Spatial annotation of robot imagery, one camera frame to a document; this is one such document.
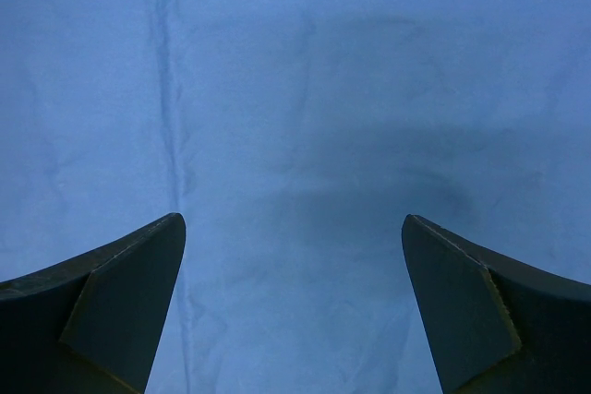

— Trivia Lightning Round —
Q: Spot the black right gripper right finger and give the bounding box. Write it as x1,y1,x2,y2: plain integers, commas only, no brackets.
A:
402,215,590,394

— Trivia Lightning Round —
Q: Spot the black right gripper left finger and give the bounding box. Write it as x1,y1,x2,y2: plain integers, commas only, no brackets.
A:
1,213,186,393

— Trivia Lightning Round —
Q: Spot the blue surgical drape cloth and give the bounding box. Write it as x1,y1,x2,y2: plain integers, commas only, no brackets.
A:
1,0,590,393

